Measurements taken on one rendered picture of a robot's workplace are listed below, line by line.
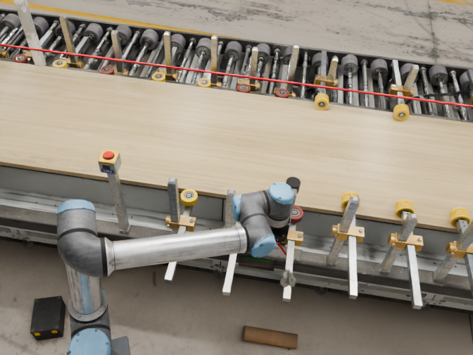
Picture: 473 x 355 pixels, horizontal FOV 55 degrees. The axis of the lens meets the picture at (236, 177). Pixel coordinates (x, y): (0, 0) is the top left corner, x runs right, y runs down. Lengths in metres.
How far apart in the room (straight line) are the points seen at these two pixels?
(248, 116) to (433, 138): 1.02
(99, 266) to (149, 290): 1.56
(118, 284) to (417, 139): 1.95
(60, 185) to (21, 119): 0.42
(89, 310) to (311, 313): 1.47
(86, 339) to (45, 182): 1.00
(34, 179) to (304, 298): 1.70
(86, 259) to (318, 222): 1.31
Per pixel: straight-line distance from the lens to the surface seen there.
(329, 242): 2.42
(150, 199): 2.41
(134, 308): 2.88
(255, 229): 1.49
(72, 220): 1.45
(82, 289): 1.74
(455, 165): 2.63
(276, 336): 2.72
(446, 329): 3.13
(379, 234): 2.42
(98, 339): 1.88
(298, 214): 2.13
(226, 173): 2.25
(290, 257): 2.04
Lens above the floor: 2.57
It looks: 48 degrees down
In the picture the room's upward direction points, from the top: 4 degrees clockwise
